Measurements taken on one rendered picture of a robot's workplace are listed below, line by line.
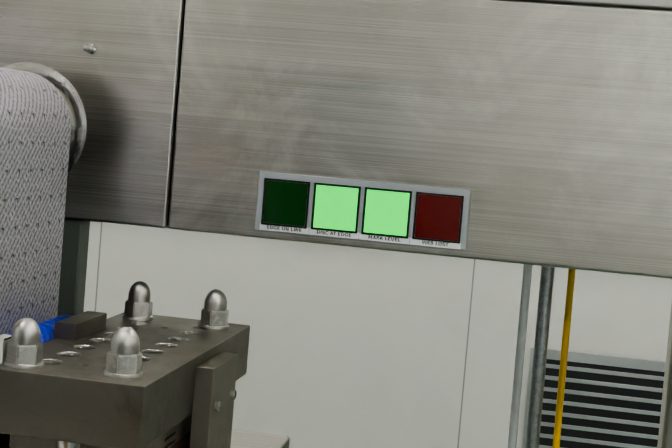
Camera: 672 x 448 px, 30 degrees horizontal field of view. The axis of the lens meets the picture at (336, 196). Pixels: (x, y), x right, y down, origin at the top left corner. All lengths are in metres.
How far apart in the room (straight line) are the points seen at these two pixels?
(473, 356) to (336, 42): 2.45
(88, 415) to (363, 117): 0.50
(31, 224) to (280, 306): 2.56
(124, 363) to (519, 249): 0.50
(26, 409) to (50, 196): 0.30
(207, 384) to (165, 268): 2.67
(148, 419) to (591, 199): 0.57
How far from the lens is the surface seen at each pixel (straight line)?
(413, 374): 3.86
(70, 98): 1.48
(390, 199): 1.45
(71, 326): 1.36
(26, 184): 1.36
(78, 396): 1.18
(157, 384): 1.20
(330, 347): 3.88
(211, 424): 1.33
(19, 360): 1.22
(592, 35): 1.45
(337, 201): 1.46
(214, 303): 1.49
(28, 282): 1.39
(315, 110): 1.47
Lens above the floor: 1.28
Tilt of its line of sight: 3 degrees down
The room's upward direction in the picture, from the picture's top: 5 degrees clockwise
